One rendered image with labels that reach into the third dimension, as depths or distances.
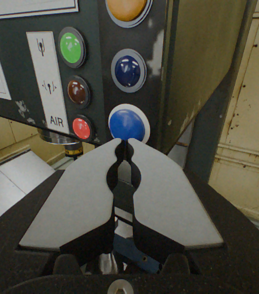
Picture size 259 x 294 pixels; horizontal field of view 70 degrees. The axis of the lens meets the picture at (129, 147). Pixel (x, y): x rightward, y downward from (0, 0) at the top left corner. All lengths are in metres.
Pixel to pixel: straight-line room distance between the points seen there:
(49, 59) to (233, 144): 1.17
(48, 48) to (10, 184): 1.40
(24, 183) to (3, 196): 0.15
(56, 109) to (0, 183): 1.38
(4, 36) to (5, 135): 1.40
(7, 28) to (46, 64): 0.05
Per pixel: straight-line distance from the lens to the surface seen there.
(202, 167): 0.94
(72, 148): 0.52
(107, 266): 0.42
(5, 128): 1.60
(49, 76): 0.19
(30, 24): 0.20
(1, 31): 0.23
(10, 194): 1.50
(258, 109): 1.19
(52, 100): 0.19
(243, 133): 1.23
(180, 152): 0.88
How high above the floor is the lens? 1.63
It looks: 29 degrees down
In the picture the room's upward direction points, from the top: straight up
